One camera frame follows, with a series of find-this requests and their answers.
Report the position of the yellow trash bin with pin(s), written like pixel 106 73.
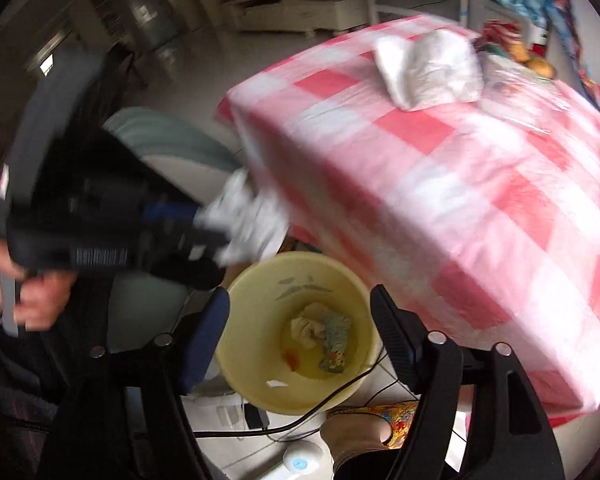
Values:
pixel 272 345

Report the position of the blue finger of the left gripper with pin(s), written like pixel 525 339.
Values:
pixel 163 212

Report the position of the yellow mango right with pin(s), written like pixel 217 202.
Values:
pixel 541 67

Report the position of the white tissue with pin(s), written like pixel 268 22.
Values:
pixel 255 223

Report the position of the white plastic bag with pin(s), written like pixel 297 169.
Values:
pixel 440 67

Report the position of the colourful hanging bag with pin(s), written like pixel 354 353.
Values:
pixel 560 13

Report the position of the colourful slipper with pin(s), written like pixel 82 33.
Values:
pixel 399 416

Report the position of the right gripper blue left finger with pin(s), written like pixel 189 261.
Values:
pixel 201 326

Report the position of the person's left hand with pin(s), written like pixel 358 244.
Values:
pixel 42 298

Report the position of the blue plastic bag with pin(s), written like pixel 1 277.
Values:
pixel 534 10

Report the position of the red snack bag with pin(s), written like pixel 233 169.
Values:
pixel 502 38

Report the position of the light green chair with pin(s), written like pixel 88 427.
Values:
pixel 186 156

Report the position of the cream TV cabinet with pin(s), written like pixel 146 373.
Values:
pixel 306 16

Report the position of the blue milk carton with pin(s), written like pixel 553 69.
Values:
pixel 335 343

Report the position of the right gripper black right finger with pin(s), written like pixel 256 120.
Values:
pixel 403 333

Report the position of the pink checkered tablecloth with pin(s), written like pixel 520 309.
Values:
pixel 488 231

